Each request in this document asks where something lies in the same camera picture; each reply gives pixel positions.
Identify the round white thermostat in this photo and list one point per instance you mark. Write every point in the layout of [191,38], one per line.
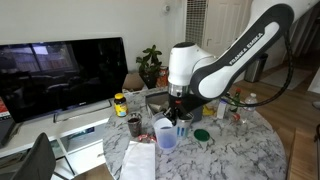
[166,8]

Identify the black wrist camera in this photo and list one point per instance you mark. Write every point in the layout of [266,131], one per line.
[192,103]

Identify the dark trash can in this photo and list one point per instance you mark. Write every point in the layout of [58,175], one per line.
[256,68]

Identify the red white snack packet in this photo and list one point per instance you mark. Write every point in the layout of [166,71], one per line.
[146,138]

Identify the green round lid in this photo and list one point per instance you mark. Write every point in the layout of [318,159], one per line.
[202,135]

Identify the black flat screen television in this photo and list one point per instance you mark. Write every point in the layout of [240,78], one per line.
[63,73]

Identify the small glass dark contents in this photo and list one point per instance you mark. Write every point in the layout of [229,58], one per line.
[134,125]

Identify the white wall grille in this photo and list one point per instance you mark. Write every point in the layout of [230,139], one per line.
[195,30]

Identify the white door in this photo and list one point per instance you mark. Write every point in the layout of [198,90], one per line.
[221,26]

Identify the red white box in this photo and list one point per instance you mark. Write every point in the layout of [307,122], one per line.
[4,108]

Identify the white television stand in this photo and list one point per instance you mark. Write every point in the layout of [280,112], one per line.
[76,133]

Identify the navy blue open box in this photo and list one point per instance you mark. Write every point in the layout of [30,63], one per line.
[156,100]

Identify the translucent plastic cup blue base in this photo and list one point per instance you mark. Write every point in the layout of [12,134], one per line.
[166,137]

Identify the black laptop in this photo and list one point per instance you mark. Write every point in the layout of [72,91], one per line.
[6,131]

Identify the yellow lid vitamin bottle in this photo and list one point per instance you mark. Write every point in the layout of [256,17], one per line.
[120,106]

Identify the orange black game box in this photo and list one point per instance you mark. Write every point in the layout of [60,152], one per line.
[162,76]

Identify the wooden side table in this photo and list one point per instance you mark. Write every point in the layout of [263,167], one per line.
[303,156]

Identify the white paper napkin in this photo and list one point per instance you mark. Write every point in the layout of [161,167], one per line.
[138,161]

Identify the grey floor rug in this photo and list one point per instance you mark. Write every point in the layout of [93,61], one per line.
[286,78]

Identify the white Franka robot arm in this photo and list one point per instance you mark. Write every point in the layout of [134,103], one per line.
[213,80]

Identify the green potted plant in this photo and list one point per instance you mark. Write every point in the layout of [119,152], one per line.
[150,65]

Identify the yellow flat box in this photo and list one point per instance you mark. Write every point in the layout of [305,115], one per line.
[209,110]

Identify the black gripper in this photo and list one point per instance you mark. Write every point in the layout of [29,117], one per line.
[176,106]

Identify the open cardboard box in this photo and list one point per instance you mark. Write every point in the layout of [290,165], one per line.
[133,81]

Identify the white lotion bottle blue cap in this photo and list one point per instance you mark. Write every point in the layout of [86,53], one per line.
[222,108]

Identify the green sauce bottle red cap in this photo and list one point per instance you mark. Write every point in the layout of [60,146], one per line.
[235,103]

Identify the black chair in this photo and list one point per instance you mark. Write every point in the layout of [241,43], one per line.
[36,160]

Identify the clear plastic water bottle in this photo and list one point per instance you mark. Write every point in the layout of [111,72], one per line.
[250,108]

